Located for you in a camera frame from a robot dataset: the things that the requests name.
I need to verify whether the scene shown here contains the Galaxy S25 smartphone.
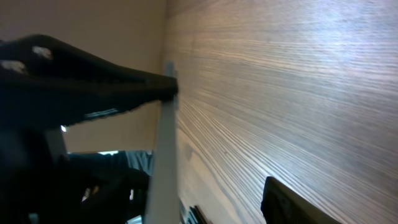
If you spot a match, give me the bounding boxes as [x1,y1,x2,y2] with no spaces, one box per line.
[143,60,182,224]

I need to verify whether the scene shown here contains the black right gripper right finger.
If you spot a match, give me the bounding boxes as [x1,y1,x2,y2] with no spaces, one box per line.
[261,176,340,224]

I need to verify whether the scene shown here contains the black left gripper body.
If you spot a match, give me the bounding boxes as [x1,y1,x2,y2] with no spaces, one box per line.
[1,130,150,223]

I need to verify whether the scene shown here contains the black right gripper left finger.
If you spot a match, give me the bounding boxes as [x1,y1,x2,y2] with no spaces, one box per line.
[1,34,178,130]

